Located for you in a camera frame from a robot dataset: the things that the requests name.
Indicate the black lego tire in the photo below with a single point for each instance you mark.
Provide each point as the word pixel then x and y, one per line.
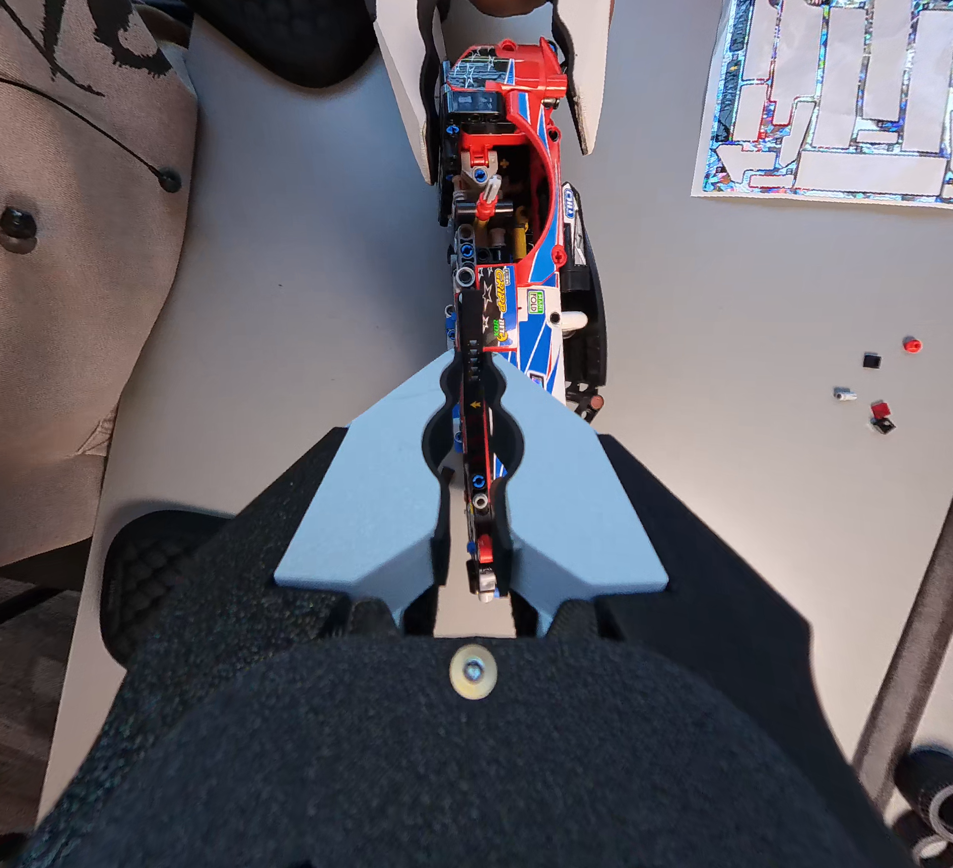
pixel 936 849
pixel 925 778

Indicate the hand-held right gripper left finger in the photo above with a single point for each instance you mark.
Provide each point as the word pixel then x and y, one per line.
pixel 357 510

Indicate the holographic sticker sheet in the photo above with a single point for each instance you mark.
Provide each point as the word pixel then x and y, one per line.
pixel 834 63

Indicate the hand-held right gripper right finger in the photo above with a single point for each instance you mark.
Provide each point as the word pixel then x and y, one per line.
pixel 588 510

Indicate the red blue lego car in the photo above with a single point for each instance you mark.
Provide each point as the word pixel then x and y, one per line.
pixel 521 138

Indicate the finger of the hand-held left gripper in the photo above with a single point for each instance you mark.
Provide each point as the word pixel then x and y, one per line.
pixel 398 4
pixel 592 4

